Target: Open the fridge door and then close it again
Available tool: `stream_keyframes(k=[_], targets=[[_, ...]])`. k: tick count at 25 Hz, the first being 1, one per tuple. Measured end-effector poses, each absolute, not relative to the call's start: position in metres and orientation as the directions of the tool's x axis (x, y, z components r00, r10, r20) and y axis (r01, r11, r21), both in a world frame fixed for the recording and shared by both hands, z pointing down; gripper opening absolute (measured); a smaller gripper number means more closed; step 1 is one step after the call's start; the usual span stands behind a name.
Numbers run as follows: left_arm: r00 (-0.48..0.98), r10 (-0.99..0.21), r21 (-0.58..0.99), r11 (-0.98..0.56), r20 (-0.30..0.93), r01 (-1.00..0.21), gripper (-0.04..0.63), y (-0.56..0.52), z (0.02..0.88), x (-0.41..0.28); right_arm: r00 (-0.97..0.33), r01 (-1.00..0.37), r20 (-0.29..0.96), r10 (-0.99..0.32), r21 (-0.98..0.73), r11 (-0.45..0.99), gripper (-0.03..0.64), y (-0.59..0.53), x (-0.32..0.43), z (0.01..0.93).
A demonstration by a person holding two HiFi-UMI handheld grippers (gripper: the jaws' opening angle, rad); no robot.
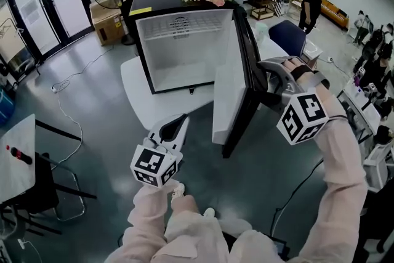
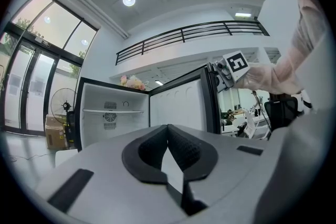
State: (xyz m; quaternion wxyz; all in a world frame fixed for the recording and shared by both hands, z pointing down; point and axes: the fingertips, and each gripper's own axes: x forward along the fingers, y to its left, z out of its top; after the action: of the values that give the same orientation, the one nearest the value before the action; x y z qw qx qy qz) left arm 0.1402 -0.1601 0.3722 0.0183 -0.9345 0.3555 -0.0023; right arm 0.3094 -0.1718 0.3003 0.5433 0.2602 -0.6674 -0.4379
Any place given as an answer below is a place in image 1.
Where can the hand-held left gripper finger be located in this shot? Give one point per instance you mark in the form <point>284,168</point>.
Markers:
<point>183,135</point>
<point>160,132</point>

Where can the black chrome-frame chair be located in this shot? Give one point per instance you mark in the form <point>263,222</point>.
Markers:
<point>46,181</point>

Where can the person's left leg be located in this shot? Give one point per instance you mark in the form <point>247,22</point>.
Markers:
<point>186,206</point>

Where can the dark blue chair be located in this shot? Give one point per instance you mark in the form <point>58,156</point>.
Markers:
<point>287,35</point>

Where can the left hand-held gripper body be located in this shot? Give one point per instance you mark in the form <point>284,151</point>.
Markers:
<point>152,164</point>

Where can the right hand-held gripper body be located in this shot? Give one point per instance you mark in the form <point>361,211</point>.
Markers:
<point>301,118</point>

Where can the person's right white shoe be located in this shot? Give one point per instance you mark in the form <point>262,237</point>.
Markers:
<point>209,213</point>

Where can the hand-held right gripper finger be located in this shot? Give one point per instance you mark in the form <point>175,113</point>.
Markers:
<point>272,101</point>
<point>274,66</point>

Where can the mini fridge door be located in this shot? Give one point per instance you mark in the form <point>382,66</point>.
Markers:
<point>227,95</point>

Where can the person's white shoe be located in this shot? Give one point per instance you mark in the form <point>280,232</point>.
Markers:
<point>209,213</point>
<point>178,192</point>

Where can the large labelled cardboard box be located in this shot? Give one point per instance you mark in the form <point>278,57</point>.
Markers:
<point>104,24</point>

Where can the dark soda bottle red label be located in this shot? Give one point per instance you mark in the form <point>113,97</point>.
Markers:
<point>20,155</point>

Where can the blue water jug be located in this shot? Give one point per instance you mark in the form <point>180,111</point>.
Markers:
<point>5,106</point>

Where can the white marble table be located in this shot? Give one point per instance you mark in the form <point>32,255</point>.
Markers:
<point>15,169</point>

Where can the white office chair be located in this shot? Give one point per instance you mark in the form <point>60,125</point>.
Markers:
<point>378,163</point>

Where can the person's pale pink shirt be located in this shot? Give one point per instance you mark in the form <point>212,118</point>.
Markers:
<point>191,240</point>

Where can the person's right hand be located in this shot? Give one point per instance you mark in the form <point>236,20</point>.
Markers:
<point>291,63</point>

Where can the pale green bin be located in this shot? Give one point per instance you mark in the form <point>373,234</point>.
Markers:
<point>261,34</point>

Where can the black garment rack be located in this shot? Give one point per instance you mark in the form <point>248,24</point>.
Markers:
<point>37,66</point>

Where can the person's left forearm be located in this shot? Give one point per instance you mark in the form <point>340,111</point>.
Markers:
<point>151,203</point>

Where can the person's left white shoe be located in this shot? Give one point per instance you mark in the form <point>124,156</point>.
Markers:
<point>178,192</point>

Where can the white desk with metal frame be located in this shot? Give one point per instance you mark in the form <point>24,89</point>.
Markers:
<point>360,107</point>

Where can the black mini fridge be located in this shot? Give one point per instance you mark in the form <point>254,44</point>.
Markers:
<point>172,64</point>

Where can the person's right forearm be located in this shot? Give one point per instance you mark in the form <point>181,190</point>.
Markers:
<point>341,144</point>

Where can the wooden shelf cart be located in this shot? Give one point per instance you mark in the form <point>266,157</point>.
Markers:
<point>263,4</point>

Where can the black-framed glass entrance doors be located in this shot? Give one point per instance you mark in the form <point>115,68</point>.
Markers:
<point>21,9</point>

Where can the yellow sofa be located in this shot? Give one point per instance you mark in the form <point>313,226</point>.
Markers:
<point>334,13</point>

